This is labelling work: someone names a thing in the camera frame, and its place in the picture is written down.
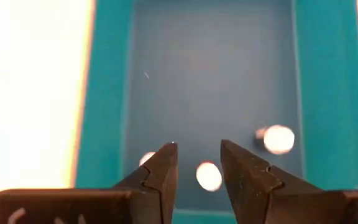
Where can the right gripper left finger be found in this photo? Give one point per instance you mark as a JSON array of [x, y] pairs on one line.
[[157, 186]]

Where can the green label dropper bottle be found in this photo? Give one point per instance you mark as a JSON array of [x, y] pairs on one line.
[[278, 140]]

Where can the orange label dropper bottle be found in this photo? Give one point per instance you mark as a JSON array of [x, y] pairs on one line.
[[208, 177]]

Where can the red label dropper bottle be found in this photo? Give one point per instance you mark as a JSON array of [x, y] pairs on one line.
[[146, 158]]

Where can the blue plastic bin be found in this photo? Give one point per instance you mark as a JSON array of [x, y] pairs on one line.
[[213, 77]]

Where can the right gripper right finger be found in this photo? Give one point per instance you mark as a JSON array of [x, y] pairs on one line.
[[253, 193]]

